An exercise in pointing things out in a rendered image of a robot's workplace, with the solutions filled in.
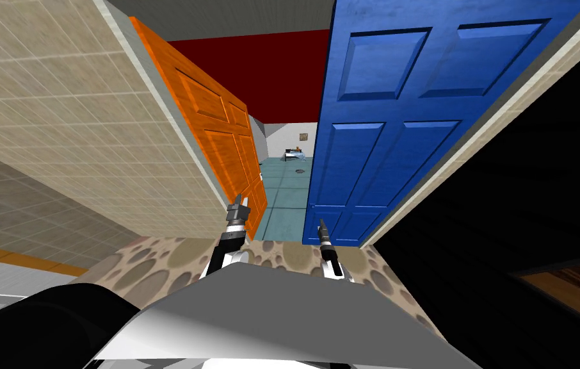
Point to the orange panelled door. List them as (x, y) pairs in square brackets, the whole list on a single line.
[(218, 128)]

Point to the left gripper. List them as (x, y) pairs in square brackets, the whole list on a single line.
[(236, 214)]

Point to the bed with pale cover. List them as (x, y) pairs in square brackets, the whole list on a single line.
[(294, 154)]

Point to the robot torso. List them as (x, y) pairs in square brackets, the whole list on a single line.
[(280, 318)]

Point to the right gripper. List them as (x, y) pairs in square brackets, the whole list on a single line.
[(324, 236)]

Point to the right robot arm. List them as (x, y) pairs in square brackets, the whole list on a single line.
[(332, 260)]

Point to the blue panelled door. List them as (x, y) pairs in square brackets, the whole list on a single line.
[(387, 128)]

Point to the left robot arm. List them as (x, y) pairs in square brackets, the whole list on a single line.
[(39, 328)]

